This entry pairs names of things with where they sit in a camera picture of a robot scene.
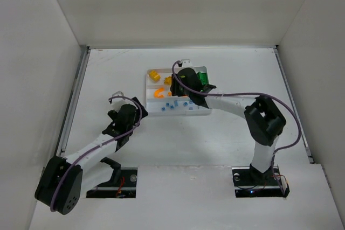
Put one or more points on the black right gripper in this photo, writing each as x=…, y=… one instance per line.
x=174, y=85

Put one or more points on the large yellow lego brick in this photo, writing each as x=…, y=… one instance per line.
x=154, y=76

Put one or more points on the green lego plate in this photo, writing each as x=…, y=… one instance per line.
x=203, y=78

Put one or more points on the white divided sorting tray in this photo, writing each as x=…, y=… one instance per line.
x=153, y=105

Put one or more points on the orange lego pieces pile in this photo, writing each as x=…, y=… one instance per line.
x=162, y=93

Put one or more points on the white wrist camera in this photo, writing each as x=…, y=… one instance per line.
x=117, y=99
x=185, y=63

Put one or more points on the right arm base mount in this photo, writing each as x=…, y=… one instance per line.
x=247, y=185

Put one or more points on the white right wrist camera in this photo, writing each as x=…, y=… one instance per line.
x=185, y=63

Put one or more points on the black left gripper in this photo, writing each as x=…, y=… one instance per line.
x=139, y=106

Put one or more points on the light blue lego pieces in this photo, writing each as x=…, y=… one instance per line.
x=177, y=105

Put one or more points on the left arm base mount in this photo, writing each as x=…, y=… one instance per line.
x=120, y=182

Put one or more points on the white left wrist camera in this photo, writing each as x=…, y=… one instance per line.
x=117, y=99

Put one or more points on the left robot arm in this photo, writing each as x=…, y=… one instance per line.
x=65, y=179

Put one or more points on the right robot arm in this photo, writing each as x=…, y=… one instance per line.
x=263, y=118

